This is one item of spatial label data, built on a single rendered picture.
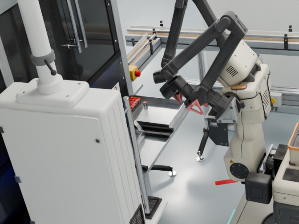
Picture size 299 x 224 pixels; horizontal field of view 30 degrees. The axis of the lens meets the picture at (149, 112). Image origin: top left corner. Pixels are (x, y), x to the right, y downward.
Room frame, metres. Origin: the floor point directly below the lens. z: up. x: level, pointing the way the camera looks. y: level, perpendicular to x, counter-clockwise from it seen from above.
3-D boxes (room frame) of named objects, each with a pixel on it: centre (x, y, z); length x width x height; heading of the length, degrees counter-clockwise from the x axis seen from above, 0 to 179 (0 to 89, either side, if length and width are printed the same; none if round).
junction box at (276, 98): (3.28, -0.86, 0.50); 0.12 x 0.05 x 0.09; 61
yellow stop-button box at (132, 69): (3.06, 0.07, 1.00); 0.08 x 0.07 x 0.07; 61
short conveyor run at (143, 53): (3.38, 0.06, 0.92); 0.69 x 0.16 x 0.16; 151
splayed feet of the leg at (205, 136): (3.59, -0.43, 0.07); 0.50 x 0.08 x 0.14; 151
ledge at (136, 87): (3.10, 0.10, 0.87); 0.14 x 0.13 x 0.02; 61
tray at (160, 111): (2.73, -0.01, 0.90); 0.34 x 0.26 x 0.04; 60
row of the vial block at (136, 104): (2.79, 0.09, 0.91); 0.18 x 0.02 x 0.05; 150
